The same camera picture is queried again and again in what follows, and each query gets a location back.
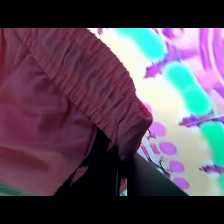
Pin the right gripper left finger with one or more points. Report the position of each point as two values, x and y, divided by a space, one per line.
101 173

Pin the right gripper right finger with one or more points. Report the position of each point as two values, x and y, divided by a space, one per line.
150 183

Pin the pink pants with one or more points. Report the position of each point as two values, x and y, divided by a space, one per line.
50 110

